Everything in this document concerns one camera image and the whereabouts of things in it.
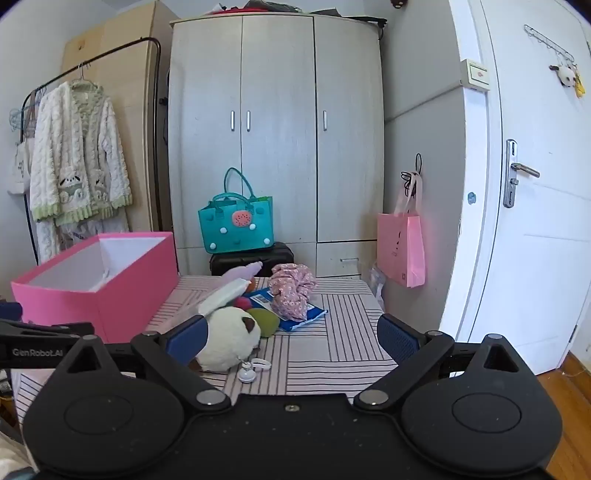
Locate teal felt handbag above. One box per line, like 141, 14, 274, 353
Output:
198, 167, 275, 254

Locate panda plush charm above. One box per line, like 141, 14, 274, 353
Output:
549, 64, 578, 88

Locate black clothes rack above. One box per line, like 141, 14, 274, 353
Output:
21, 37, 163, 268

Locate pink paper bag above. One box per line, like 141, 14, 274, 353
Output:
376, 172, 426, 289

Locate blue wet wipes pack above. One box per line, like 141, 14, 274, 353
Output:
244, 287, 328, 332

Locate metal door handle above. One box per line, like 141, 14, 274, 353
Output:
503, 139, 541, 209

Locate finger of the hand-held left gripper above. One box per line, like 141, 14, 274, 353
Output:
0, 318, 95, 370

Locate white three-door wardrobe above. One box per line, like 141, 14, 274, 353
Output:
167, 11, 386, 278

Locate dark red bundle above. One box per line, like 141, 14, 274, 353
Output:
203, 0, 315, 17

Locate pink fluffy plush toy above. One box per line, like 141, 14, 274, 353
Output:
269, 263, 318, 321

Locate beige wall box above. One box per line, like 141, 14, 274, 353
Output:
461, 59, 491, 92

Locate white fluffy pants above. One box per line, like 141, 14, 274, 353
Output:
34, 216, 130, 264

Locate green round plush toy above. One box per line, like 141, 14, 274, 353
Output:
246, 308, 281, 339

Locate clear plastic bag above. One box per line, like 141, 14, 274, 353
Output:
368, 263, 386, 310

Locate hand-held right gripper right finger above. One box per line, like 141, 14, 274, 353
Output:
355, 314, 536, 409

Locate pink storage box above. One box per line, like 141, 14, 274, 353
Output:
10, 232, 180, 344

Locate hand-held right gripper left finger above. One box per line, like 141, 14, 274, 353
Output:
55, 315, 232, 412

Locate white tote bag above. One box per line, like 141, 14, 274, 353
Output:
7, 138, 33, 195

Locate metal wall hook rack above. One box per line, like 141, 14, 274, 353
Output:
524, 24, 575, 65

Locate light wooden cabinet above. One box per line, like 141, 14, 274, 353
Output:
62, 0, 174, 234

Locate white fluffy cardigan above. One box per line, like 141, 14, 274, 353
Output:
28, 79, 134, 222

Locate black suitcase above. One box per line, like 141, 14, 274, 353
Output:
209, 241, 295, 278

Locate white door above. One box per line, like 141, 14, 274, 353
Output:
438, 0, 591, 374

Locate white brown plush toy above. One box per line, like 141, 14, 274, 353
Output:
188, 306, 262, 374

